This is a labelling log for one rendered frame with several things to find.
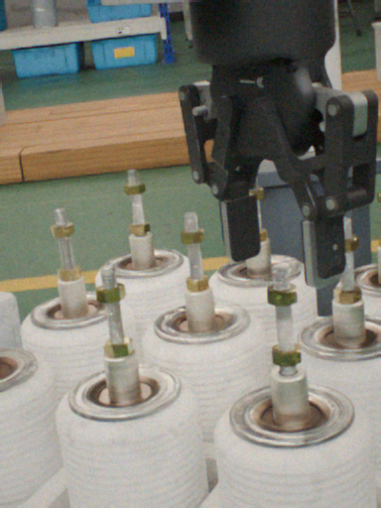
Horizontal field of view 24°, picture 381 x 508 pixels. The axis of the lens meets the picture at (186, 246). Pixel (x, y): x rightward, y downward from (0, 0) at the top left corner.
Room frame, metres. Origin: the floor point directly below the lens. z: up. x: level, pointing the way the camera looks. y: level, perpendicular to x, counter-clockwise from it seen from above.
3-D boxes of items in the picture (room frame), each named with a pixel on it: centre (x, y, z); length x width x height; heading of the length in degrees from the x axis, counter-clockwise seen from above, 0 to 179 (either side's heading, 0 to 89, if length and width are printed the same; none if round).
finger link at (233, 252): (0.50, -0.03, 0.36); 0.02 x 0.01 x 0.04; 123
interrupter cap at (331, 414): (0.48, -0.05, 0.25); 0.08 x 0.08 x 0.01
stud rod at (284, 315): (0.48, -0.05, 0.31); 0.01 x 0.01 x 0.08; 21
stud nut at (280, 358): (0.48, -0.05, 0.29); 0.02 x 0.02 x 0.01; 21
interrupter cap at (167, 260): (0.80, 0.04, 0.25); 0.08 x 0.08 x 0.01
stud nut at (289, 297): (0.48, -0.05, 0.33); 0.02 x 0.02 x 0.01; 21
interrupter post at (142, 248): (0.80, 0.04, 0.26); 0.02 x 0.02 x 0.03
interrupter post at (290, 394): (0.48, -0.05, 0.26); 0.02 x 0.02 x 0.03
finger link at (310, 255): (0.45, -0.07, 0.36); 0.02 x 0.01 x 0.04; 123
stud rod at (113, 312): (0.53, 0.05, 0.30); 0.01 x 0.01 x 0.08; 73
